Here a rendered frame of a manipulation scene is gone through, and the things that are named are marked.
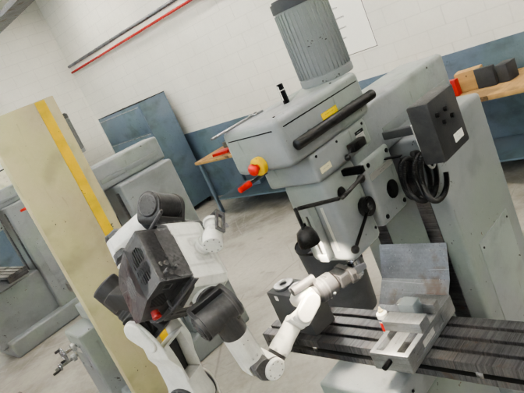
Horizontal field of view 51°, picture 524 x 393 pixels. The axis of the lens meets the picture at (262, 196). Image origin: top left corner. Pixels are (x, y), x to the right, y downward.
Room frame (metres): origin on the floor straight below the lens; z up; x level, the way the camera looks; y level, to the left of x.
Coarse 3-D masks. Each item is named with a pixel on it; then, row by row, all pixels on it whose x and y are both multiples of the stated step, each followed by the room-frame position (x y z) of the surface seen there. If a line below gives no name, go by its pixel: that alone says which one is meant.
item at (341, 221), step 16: (336, 176) 1.77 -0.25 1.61; (352, 176) 1.82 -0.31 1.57; (288, 192) 1.86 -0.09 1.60; (304, 192) 1.80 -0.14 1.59; (320, 192) 1.74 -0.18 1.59; (336, 192) 1.75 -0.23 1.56; (352, 192) 1.80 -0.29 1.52; (320, 208) 1.76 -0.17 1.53; (336, 208) 1.73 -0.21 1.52; (352, 208) 1.78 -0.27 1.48; (336, 224) 1.74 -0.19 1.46; (352, 224) 1.76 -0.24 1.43; (368, 224) 1.81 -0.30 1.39; (336, 240) 1.76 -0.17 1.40; (352, 240) 1.74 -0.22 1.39; (368, 240) 1.79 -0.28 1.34; (336, 256) 1.78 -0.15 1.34; (352, 256) 1.73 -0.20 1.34
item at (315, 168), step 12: (360, 120) 1.89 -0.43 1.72; (348, 132) 1.83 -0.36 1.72; (360, 132) 1.87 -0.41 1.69; (324, 144) 1.75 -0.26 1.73; (336, 144) 1.77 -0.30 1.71; (312, 156) 1.69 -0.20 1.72; (324, 156) 1.73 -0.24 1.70; (336, 156) 1.76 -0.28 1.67; (288, 168) 1.77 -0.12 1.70; (300, 168) 1.73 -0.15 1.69; (312, 168) 1.69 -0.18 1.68; (324, 168) 1.71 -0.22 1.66; (336, 168) 1.75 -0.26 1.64; (276, 180) 1.83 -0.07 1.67; (288, 180) 1.79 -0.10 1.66; (300, 180) 1.74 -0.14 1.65; (312, 180) 1.71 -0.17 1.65
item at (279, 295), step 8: (288, 280) 2.17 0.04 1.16; (296, 280) 2.16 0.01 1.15; (272, 288) 2.19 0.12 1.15; (280, 288) 2.13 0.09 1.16; (288, 288) 2.12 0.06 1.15; (272, 296) 2.15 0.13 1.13; (280, 296) 2.10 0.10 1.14; (288, 296) 2.06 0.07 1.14; (272, 304) 2.17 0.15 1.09; (280, 304) 2.12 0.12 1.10; (288, 304) 2.08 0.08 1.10; (320, 304) 2.04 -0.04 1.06; (280, 312) 2.15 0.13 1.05; (288, 312) 2.10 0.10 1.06; (320, 312) 2.03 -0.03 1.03; (328, 312) 2.05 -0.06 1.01; (280, 320) 2.17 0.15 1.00; (312, 320) 2.00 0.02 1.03; (320, 320) 2.02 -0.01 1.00; (328, 320) 2.04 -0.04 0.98; (304, 328) 2.04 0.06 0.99; (312, 328) 2.00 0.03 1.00; (320, 328) 2.01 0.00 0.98
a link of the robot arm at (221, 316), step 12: (216, 300) 1.59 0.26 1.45; (228, 300) 1.57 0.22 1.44; (204, 312) 1.56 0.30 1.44; (216, 312) 1.55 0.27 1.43; (228, 312) 1.56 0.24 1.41; (204, 324) 1.53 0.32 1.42; (216, 324) 1.54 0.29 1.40; (228, 324) 1.56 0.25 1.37; (240, 324) 1.58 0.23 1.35; (228, 336) 1.56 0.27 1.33; (240, 336) 1.57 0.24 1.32
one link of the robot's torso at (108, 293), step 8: (104, 280) 1.92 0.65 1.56; (112, 280) 1.93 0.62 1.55; (104, 288) 1.91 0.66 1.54; (112, 288) 1.91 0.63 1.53; (96, 296) 1.91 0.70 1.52; (104, 296) 1.90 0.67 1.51; (112, 296) 1.86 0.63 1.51; (120, 296) 1.85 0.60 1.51; (104, 304) 1.90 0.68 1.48; (112, 304) 1.87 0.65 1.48; (120, 304) 1.85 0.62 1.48; (112, 312) 1.90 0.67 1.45; (120, 312) 1.88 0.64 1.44; (168, 320) 1.81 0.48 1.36; (160, 328) 1.79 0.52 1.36
